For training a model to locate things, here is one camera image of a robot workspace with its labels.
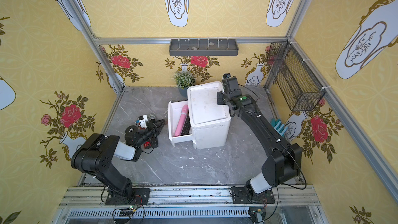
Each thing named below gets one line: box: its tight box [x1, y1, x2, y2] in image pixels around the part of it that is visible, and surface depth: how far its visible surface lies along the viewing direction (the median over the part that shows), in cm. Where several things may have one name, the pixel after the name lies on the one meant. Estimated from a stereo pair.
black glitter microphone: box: [150, 124, 160, 149], surface depth 85 cm
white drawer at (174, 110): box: [167, 100, 194, 147], surface depth 93 cm
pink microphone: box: [174, 104, 189, 137], surface depth 90 cm
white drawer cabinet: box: [187, 81, 232, 150], surface depth 80 cm
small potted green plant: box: [174, 71, 197, 98], surface depth 105 cm
